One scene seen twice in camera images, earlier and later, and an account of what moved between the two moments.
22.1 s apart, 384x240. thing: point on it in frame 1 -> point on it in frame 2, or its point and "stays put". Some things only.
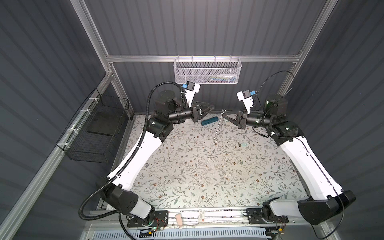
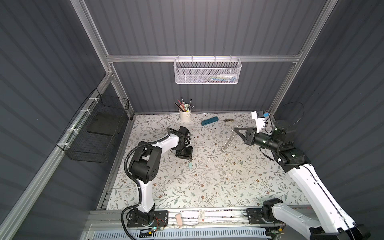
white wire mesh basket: [207, 70] stays put
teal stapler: [209, 121] stays put
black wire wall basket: [92, 134] stays put
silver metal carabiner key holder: [220, 125] -> [229, 139]
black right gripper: [236, 121] -> [249, 135]
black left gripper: [196, 114] -> [188, 155]
